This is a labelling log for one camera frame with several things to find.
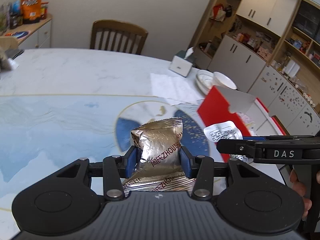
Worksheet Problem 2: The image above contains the gold foil snack packet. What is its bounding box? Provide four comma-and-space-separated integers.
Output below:
123, 117, 195, 196

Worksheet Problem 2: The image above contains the person right hand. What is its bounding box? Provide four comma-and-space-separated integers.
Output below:
289, 169, 312, 220

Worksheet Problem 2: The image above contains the white paper napkin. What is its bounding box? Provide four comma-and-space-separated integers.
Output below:
150, 73, 202, 104

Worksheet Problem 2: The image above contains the white ceramic bowl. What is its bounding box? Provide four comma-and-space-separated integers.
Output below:
213, 72, 237, 90

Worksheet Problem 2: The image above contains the green white tissue box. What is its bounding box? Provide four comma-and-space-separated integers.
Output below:
169, 47, 195, 77

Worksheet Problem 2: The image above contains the white storage cabinet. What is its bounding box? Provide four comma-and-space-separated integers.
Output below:
191, 0, 300, 92

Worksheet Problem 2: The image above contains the brown wooden chair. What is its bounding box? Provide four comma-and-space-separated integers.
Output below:
89, 20, 149, 55

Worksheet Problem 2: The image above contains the white wooden sideboard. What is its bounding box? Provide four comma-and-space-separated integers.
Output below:
1, 14, 53, 50

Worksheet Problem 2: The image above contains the red lidded jar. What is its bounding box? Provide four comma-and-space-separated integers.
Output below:
41, 2, 49, 20

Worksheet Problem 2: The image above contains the orange snack bag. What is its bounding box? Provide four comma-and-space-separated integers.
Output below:
20, 0, 41, 24

